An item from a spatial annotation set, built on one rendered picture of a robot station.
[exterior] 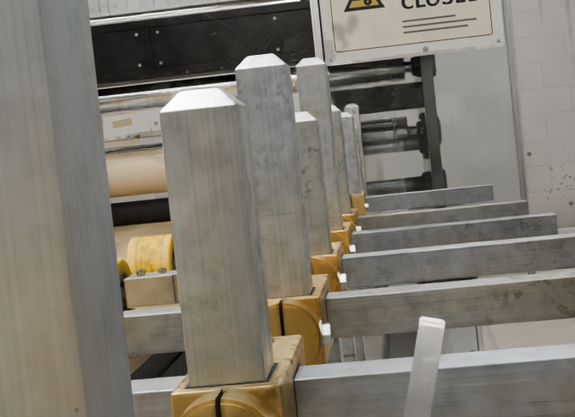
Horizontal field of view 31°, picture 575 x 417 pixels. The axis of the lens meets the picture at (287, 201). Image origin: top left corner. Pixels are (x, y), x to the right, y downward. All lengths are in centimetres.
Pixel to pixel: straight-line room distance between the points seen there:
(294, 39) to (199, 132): 234
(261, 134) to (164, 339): 18
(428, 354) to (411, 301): 50
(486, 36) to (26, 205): 257
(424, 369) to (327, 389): 26
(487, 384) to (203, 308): 14
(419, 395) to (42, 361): 9
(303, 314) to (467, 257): 35
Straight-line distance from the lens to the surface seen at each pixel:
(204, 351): 46
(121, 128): 285
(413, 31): 274
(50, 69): 21
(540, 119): 920
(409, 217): 149
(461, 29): 275
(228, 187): 45
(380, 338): 193
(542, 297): 76
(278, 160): 70
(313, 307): 70
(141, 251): 127
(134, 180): 285
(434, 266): 100
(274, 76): 70
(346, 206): 145
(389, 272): 100
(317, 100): 120
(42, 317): 21
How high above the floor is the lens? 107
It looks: 3 degrees down
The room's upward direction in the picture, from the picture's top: 6 degrees counter-clockwise
